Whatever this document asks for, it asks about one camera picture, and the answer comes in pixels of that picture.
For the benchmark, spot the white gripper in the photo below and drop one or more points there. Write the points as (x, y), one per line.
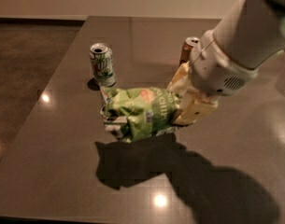
(216, 69)

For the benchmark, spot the green kettle chip bag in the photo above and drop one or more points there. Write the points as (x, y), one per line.
(138, 113)

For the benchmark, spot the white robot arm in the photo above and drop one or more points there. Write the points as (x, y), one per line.
(251, 32)

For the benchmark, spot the gold orange soda can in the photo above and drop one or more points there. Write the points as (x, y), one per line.
(187, 46)

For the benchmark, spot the white green soda can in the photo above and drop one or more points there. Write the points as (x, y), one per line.
(101, 58)

